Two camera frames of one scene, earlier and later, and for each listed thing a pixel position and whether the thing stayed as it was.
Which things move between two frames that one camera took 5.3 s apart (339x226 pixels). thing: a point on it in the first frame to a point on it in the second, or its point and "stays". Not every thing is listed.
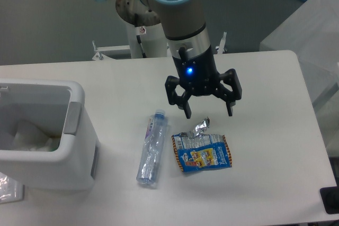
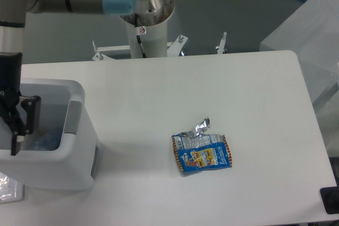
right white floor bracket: x=221 y=46 stays
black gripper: x=199 y=75 to x=11 y=66
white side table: x=312 y=32 stays
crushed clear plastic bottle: x=154 y=144 to x=47 y=139
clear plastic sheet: x=10 y=189 stays
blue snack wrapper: x=197 y=151 stays
